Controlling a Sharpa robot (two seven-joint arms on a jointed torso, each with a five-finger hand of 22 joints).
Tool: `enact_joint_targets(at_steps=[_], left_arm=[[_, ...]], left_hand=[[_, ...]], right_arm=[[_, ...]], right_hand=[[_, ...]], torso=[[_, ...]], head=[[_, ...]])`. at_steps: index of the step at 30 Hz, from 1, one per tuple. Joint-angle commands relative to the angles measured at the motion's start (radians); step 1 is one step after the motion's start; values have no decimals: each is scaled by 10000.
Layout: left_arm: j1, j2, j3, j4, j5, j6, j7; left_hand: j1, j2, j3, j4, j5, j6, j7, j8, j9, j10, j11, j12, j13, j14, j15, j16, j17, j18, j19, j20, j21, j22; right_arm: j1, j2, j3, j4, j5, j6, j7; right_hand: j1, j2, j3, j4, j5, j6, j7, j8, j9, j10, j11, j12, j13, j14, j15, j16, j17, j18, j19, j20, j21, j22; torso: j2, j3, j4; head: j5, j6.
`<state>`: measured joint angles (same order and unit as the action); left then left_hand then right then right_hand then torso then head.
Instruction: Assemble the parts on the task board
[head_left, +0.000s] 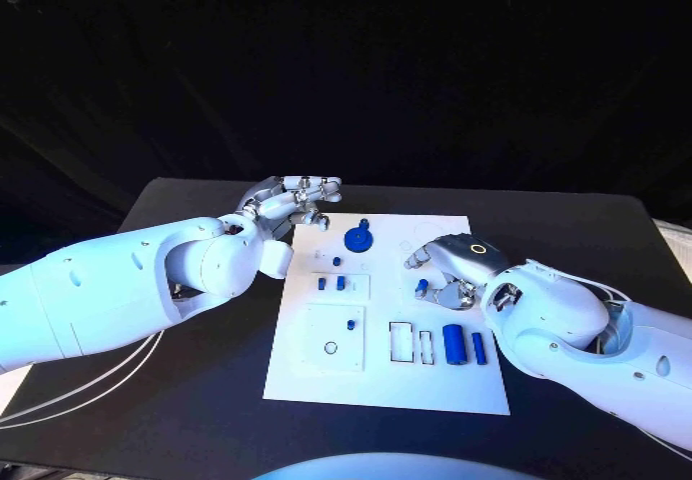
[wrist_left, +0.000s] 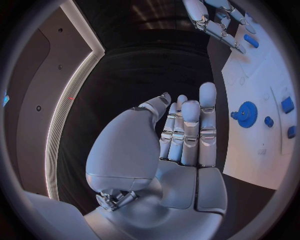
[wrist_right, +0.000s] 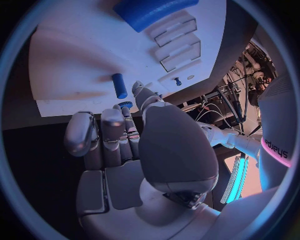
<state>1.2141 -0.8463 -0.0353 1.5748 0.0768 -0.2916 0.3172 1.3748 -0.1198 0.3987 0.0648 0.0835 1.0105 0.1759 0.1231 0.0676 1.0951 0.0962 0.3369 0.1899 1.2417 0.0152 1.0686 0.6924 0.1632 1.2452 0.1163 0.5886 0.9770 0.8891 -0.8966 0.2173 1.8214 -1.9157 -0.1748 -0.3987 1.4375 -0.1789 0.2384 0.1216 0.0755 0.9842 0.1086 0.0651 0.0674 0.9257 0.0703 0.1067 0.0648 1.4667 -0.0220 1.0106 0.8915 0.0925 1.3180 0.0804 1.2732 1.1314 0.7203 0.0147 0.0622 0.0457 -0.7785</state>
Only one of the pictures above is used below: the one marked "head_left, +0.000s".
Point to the blue plug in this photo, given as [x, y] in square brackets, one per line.
[340, 283]

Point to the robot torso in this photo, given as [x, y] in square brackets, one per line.
[394, 468]

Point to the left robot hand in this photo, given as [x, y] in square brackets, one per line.
[281, 204]

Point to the blue thick long cylinder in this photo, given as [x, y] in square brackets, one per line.
[454, 344]

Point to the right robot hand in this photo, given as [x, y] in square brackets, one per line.
[464, 255]

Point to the white task board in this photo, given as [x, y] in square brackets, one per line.
[378, 382]

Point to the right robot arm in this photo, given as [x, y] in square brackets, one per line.
[545, 307]

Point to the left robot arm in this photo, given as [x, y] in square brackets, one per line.
[108, 281]

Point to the blue slim long cylinder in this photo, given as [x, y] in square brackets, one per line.
[479, 348]

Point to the blue gear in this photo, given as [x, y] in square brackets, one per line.
[356, 242]

